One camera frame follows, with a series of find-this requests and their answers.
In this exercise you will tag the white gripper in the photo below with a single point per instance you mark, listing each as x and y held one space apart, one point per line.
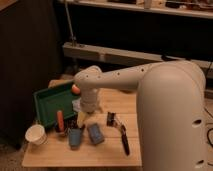
89 103

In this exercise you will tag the blue sponge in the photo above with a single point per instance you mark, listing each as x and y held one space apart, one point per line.
95 134

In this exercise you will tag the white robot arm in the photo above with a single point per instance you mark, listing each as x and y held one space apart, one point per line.
170 110

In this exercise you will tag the crumpled clear plastic wrap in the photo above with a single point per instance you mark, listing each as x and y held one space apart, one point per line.
76 105

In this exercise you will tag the dark grape bunch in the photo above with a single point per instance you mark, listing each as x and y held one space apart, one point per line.
71 124

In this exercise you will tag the blue plastic cup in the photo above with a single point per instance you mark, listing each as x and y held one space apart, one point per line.
74 137

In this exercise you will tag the orange carrot toy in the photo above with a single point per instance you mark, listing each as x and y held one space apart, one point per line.
60 120

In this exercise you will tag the orange peach fruit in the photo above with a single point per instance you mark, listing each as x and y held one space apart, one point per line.
75 89

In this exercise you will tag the green plastic tray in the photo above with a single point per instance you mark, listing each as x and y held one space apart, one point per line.
50 100

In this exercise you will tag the white paper cup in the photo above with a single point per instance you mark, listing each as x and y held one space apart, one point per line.
36 134

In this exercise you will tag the metal pole stand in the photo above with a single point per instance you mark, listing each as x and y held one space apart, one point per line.
72 36

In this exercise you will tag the black handled brush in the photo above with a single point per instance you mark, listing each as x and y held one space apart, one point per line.
113 121

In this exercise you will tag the grey metal rail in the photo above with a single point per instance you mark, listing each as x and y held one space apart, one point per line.
136 63

